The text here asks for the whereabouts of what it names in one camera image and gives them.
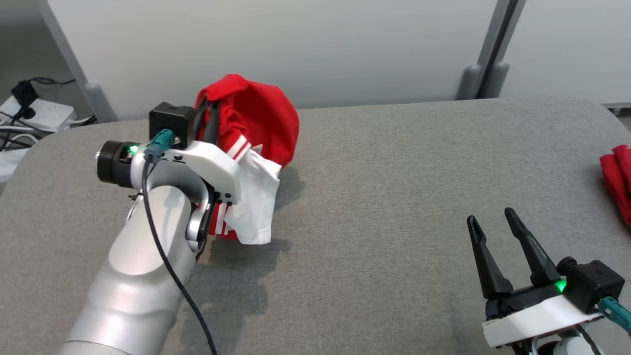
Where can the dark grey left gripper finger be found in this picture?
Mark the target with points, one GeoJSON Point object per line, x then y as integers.
{"type": "Point", "coordinates": [201, 123]}
{"type": "Point", "coordinates": [212, 123]}

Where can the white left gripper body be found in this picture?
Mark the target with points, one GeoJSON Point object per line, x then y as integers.
{"type": "Point", "coordinates": [212, 160]}

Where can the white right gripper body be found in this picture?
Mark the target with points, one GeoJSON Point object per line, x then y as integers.
{"type": "Point", "coordinates": [532, 315]}

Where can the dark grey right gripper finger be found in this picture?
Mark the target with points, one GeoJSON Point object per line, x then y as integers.
{"type": "Point", "coordinates": [490, 276]}
{"type": "Point", "coordinates": [540, 268]}

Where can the red shirt with white sleeves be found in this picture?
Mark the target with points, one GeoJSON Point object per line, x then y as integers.
{"type": "Point", "coordinates": [261, 118]}

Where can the red shorts with white stripe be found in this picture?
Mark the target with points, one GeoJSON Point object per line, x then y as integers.
{"type": "Point", "coordinates": [618, 177]}

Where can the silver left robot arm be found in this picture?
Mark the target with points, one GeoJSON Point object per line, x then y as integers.
{"type": "Point", "coordinates": [133, 286]}

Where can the black plug adapter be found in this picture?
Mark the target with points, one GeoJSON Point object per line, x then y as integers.
{"type": "Point", "coordinates": [23, 93]}

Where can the white flat power box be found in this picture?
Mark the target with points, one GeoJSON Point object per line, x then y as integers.
{"type": "Point", "coordinates": [12, 165]}

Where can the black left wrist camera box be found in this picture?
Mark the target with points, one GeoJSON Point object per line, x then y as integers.
{"type": "Point", "coordinates": [170, 121]}

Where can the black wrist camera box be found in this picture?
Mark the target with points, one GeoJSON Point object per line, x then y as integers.
{"type": "Point", "coordinates": [170, 121]}
{"type": "Point", "coordinates": [591, 283]}

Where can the teal left camera connector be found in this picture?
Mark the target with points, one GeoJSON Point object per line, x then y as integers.
{"type": "Point", "coordinates": [162, 139]}

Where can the teal camera connector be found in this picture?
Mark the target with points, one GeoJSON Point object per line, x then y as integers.
{"type": "Point", "coordinates": [616, 310]}
{"type": "Point", "coordinates": [162, 139]}

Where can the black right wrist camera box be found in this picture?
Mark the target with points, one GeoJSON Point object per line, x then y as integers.
{"type": "Point", "coordinates": [591, 283]}

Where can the teal right camera connector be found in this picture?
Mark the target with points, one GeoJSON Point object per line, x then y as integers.
{"type": "Point", "coordinates": [616, 310]}

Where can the grey partition post single foot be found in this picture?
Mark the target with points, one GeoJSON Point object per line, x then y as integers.
{"type": "Point", "coordinates": [96, 98]}

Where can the grey partition post double foot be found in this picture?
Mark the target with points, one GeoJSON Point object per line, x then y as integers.
{"type": "Point", "coordinates": [473, 79]}

